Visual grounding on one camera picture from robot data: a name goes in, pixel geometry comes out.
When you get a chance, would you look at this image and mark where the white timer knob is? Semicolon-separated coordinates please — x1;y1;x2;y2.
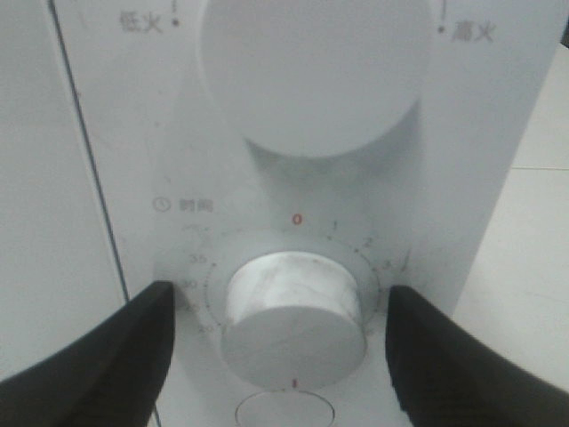
220;252;366;390

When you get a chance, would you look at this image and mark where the white microwave oven body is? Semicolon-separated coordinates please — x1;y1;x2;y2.
52;1;568;426

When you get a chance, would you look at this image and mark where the white microwave door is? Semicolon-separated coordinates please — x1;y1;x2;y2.
1;1;152;379

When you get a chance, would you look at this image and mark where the upper white power knob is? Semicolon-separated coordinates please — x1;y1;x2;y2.
199;1;434;157

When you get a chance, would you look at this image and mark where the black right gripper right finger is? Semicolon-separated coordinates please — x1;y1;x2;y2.
385;286;568;426

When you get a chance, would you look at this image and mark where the round white door-release button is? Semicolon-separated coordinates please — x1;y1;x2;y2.
235;391;335;427

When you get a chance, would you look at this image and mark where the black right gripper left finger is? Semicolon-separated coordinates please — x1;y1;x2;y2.
1;281;174;426

